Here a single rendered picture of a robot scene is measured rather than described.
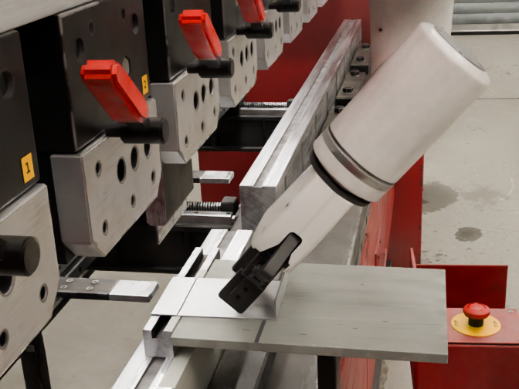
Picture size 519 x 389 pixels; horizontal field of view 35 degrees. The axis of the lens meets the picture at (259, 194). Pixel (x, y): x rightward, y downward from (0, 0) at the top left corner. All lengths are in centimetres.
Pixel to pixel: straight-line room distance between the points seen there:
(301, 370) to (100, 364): 180
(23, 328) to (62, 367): 230
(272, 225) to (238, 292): 9
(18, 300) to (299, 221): 37
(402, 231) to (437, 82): 245
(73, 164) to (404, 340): 39
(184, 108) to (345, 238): 63
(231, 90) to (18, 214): 49
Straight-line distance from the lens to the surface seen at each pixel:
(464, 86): 74
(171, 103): 71
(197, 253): 99
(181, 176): 85
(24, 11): 47
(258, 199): 129
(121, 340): 285
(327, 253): 127
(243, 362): 95
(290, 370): 99
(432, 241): 350
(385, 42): 84
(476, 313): 126
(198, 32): 68
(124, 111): 51
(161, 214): 81
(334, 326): 82
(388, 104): 74
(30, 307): 47
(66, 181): 54
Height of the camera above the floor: 140
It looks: 20 degrees down
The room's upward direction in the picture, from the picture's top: 3 degrees counter-clockwise
